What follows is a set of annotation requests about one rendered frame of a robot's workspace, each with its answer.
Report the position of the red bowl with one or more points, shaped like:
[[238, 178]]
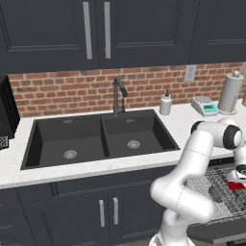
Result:
[[236, 186]]

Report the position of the black countertop appliance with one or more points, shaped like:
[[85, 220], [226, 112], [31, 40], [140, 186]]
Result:
[[6, 112]]

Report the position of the dark grey rack basket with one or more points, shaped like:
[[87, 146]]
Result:
[[215, 193]]

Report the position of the dark panel under sink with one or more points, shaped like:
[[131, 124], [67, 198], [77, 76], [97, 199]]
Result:
[[105, 182]]

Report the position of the yellow-green bottle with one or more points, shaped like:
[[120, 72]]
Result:
[[244, 96]]

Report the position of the white paper towel roll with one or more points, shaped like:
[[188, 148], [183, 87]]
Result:
[[230, 93]]

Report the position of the black double sink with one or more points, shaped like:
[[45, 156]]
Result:
[[96, 141]]

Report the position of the dark drawer stack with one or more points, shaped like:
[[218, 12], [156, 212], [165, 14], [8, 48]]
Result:
[[11, 217]]

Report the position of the dark base cupboard door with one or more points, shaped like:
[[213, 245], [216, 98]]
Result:
[[64, 221], [137, 211]]

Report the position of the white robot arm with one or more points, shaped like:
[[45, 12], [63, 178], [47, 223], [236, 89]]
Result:
[[192, 166]]

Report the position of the white kitchen scale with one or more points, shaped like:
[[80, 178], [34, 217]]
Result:
[[205, 106]]

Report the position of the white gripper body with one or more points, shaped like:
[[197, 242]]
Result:
[[236, 176]]

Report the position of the black sink tap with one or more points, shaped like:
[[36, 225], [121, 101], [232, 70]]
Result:
[[117, 96]]

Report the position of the dark wall cupboard door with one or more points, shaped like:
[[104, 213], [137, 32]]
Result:
[[44, 32], [221, 29], [147, 32]]

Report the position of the dark dishwasher door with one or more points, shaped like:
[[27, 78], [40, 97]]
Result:
[[221, 232]]

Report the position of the white wall socket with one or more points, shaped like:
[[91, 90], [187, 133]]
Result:
[[190, 72]]

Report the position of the white soap dispenser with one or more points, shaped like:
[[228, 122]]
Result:
[[165, 104]]

